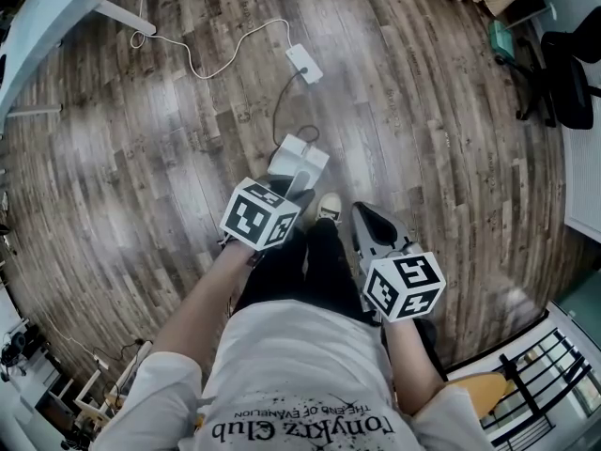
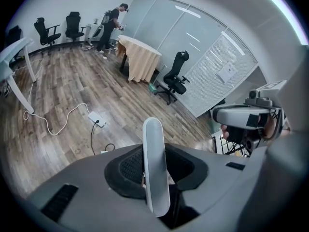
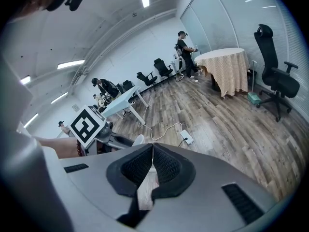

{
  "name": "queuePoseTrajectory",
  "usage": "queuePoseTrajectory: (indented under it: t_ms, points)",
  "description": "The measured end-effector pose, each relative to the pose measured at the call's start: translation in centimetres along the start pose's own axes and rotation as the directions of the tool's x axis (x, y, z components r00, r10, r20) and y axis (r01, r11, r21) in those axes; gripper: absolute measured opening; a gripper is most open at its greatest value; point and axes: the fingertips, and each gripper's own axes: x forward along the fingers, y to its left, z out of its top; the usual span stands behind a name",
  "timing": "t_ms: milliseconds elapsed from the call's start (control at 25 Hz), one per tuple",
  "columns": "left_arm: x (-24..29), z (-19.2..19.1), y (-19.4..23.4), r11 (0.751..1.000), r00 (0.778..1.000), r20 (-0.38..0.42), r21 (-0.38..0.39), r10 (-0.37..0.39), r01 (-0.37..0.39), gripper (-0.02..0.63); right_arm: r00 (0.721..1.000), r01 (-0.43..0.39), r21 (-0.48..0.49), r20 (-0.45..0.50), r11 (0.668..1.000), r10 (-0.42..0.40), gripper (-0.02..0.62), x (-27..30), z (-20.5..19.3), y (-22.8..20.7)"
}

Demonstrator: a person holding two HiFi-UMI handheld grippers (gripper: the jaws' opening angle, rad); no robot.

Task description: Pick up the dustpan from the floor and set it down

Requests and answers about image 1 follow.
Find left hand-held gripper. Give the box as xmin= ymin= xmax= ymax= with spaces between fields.
xmin=219 ymin=175 xmax=316 ymax=253

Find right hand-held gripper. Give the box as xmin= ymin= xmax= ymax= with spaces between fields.
xmin=351 ymin=201 xmax=447 ymax=323

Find person's left forearm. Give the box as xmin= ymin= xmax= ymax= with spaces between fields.
xmin=149 ymin=240 xmax=262 ymax=361

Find person's right forearm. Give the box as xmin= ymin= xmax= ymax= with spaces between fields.
xmin=382 ymin=317 xmax=447 ymax=417

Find person's right beige shoe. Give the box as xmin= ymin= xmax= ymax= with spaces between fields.
xmin=316 ymin=193 xmax=344 ymax=223

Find person's black trousers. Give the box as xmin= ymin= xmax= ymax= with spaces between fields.
xmin=234 ymin=218 xmax=377 ymax=328

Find white power strip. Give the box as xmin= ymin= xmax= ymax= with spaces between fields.
xmin=285 ymin=43 xmax=324 ymax=85

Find white printed t-shirt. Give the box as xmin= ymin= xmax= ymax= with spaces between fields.
xmin=96 ymin=298 xmax=492 ymax=451

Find yellow wooden seat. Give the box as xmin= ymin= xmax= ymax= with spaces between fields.
xmin=445 ymin=371 xmax=511 ymax=417

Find green box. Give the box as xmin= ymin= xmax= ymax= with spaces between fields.
xmin=487 ymin=19 xmax=516 ymax=60

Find black office chair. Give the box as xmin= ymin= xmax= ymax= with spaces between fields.
xmin=495 ymin=29 xmax=601 ymax=132

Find large white table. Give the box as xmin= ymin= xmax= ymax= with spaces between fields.
xmin=0 ymin=0 xmax=157 ymax=133

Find black power cable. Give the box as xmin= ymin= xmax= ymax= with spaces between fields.
xmin=267 ymin=67 xmax=320 ymax=168

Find white power cable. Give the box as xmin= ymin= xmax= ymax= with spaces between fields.
xmin=130 ymin=0 xmax=293 ymax=81

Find thin white floor cable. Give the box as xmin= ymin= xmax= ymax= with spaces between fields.
xmin=41 ymin=317 xmax=109 ymax=370

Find wooden frame rack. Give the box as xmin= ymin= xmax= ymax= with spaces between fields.
xmin=46 ymin=340 xmax=154 ymax=427

